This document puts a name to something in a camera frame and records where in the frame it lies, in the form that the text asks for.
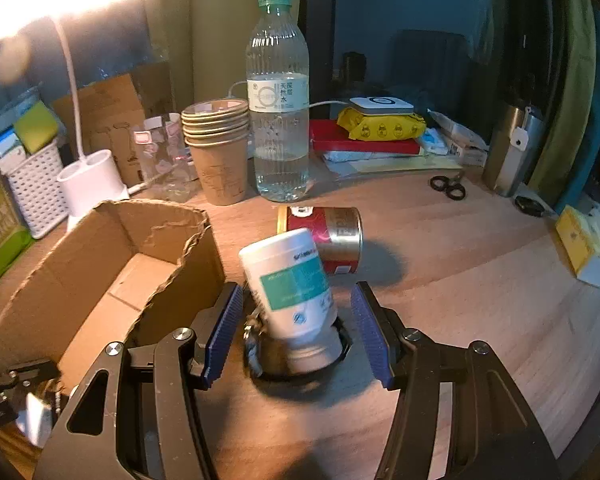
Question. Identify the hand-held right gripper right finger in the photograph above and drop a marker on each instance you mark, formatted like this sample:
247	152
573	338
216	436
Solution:
370	335

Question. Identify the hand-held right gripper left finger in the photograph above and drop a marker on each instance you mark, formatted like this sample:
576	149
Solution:
225	335

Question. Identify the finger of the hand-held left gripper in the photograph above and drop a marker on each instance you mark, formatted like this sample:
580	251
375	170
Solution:
20	377

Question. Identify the metal keys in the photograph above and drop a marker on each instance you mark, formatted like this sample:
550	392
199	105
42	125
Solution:
252	332

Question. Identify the black tape roll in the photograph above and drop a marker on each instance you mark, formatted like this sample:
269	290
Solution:
280	378

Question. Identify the white pill bottle teal label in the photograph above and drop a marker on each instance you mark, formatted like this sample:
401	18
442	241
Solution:
290	280

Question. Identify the red tin can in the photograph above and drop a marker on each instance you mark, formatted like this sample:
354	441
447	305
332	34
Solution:
340	240

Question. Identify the cardboard box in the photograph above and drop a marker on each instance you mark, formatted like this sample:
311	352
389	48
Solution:
130	280

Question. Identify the green patterned bag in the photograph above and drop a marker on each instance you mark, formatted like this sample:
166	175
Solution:
0	220

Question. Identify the stack of brown paper cups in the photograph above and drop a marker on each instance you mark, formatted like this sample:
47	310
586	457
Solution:
217	175

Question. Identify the black scissors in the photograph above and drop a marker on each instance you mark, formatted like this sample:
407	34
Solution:
450	189

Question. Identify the pale yellow envelope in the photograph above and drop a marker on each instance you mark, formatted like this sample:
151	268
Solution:
390	162

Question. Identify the clear water bottle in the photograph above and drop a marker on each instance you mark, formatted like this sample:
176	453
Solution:
277	160

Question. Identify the clear glass cup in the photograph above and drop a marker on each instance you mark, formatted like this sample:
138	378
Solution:
165	160

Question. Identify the white plastic basket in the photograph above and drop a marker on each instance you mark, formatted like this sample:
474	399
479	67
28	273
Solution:
35	190

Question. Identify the red book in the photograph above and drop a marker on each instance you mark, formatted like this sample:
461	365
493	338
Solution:
330	140

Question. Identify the blue white packet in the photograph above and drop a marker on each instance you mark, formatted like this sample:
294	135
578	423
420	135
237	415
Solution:
435	142

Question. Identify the black car key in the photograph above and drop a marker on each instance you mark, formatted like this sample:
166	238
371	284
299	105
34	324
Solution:
527	205

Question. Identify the white desk lamp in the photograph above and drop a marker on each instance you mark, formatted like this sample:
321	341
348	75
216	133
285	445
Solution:
87	180

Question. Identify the yellow wipes pack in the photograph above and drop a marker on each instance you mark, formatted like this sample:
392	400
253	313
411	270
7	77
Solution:
380	127

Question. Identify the white medicine boxes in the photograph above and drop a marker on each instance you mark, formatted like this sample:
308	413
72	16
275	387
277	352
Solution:
460	137

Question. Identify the steel tumbler with tag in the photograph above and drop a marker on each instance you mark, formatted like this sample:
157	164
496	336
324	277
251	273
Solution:
510	155

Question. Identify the yellow tissue box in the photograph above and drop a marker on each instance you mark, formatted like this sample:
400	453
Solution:
580	245

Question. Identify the white power bank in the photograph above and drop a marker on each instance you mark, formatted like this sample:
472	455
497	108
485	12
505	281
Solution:
380	105

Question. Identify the brown printed carton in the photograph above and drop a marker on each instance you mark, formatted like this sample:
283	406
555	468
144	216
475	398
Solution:
110	120

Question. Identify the yellow green sponge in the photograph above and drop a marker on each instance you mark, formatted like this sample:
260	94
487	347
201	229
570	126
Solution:
35	127

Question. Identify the yellow curtain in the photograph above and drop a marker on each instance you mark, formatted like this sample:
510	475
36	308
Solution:
220	25
575	85

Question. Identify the dark glass sliding door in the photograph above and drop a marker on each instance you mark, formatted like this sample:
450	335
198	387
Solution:
405	20

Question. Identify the teal and grey curtain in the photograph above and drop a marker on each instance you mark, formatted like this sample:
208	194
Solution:
110	25

